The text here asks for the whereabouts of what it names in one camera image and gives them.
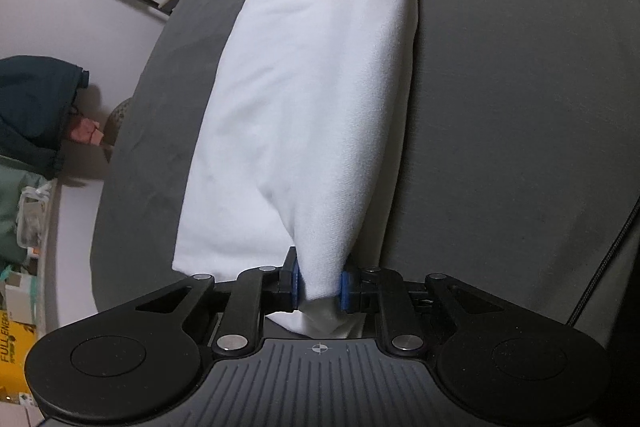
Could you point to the green curtain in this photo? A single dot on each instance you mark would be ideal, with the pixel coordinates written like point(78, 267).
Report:
point(12, 207)

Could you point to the round studded stool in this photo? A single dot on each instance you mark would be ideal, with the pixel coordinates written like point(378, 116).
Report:
point(120, 122)

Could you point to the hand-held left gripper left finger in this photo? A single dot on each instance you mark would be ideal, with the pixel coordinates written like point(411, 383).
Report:
point(296, 287)

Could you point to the clear storage case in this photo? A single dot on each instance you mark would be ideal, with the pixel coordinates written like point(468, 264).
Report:
point(32, 217)

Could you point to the yellow cardboard box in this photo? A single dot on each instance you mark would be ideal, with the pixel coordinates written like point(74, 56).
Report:
point(15, 352)

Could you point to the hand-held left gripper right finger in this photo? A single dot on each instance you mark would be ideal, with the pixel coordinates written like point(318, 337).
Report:
point(345, 292)

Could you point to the pink hanging cloth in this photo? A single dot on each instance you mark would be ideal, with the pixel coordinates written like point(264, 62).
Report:
point(87, 132)

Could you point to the white sweatshirt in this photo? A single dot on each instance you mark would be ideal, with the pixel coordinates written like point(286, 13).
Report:
point(310, 107)

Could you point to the small orange white jar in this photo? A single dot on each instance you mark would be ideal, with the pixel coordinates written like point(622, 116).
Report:
point(33, 253)

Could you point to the white teal carton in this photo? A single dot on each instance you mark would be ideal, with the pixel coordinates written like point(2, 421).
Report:
point(17, 297)

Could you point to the dark teal jacket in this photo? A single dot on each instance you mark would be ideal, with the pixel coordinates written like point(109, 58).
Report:
point(35, 107)

